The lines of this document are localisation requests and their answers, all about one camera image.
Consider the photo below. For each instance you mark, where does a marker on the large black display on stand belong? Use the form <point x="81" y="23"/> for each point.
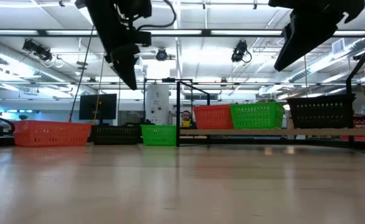
<point x="97" y="106"/>

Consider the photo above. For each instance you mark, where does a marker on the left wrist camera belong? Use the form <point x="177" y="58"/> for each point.
<point x="143" y="37"/>

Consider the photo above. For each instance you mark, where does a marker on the black ceiling-mounted camera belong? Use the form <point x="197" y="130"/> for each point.
<point x="37" y="49"/>
<point x="239" y="51"/>

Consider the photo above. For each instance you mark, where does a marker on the wooden shelf with black frame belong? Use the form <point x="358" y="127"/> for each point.
<point x="263" y="132"/>

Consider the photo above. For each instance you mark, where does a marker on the green slotted plastic basket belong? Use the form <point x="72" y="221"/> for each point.
<point x="257" y="104"/>
<point x="157" y="127"/>
<point x="257" y="119"/>

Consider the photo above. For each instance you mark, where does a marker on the black slotted plastic basket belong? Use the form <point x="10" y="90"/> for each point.
<point x="321" y="118"/>
<point x="321" y="96"/>
<point x="115" y="127"/>

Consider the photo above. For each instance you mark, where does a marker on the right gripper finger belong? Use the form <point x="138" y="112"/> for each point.
<point x="304" y="34"/>

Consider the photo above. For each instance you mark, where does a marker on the black metal table frame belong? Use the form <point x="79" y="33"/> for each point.
<point x="263" y="142"/>

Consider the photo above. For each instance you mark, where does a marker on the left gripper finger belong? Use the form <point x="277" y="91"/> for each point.
<point x="126" y="62"/>

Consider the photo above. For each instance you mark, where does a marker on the person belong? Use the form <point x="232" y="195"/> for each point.
<point x="186" y="115"/>

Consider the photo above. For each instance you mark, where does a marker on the round black ceiling fixture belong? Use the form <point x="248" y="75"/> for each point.
<point x="161" y="54"/>

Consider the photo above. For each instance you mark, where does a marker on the white cylindrical tank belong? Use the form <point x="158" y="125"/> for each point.
<point x="157" y="102"/>

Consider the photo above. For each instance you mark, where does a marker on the small yellow object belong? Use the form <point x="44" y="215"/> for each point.
<point x="186" y="124"/>

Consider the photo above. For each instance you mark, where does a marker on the black metal background frame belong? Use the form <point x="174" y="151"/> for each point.
<point x="169" y="80"/>

